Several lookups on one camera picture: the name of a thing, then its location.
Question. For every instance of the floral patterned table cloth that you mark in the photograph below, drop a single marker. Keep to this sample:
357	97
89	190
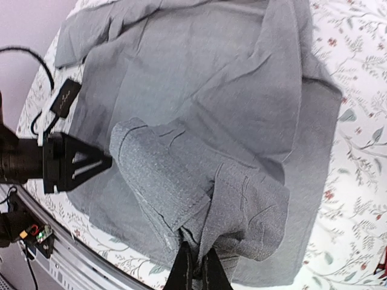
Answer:
349	235

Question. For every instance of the aluminium front rail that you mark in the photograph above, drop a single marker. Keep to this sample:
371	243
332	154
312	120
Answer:
72	264

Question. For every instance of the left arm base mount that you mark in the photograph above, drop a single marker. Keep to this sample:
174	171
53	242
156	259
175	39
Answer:
38	238

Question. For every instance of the grey long sleeve shirt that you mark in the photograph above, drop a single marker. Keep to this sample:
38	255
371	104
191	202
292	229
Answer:
220	121

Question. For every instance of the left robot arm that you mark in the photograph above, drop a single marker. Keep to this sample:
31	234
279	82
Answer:
21	158

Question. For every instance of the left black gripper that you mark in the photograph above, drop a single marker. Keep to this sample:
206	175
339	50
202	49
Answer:
65	168

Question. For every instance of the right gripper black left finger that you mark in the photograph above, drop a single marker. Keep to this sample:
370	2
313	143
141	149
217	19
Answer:
181	274

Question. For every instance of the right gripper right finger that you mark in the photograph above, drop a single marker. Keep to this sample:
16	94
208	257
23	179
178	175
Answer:
213	274

